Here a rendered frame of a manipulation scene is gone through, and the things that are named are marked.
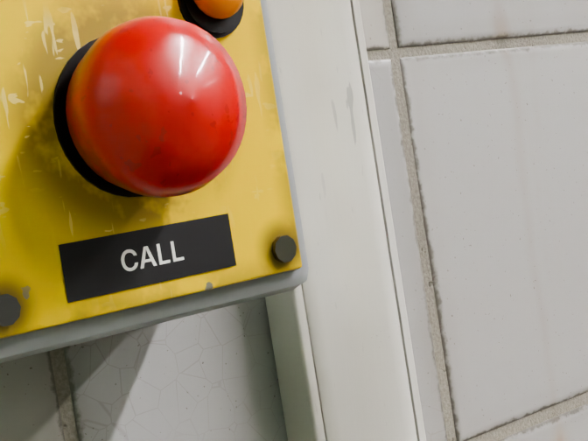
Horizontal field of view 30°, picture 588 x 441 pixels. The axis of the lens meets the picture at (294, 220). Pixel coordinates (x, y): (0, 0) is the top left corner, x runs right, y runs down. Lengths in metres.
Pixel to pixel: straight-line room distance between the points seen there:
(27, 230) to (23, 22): 0.05
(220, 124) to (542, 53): 0.26
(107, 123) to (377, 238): 0.16
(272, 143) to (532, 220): 0.20
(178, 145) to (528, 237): 0.25
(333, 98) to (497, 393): 0.14
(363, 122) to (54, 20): 0.15
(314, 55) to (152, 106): 0.14
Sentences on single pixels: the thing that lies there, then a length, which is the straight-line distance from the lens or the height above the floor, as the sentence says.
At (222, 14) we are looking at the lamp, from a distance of 0.27.
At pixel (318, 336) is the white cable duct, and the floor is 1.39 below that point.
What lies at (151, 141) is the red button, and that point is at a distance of 0.23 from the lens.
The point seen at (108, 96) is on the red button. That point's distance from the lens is 0.23.
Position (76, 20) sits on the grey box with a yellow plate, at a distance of 0.26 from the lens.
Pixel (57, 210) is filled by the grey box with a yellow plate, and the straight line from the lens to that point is 0.25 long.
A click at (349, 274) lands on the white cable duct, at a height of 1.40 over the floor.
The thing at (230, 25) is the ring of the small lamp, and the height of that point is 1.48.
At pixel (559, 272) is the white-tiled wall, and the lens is 0.47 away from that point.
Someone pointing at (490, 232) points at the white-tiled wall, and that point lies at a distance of 0.44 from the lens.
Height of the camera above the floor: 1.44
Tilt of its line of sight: 3 degrees down
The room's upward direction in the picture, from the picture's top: 9 degrees counter-clockwise
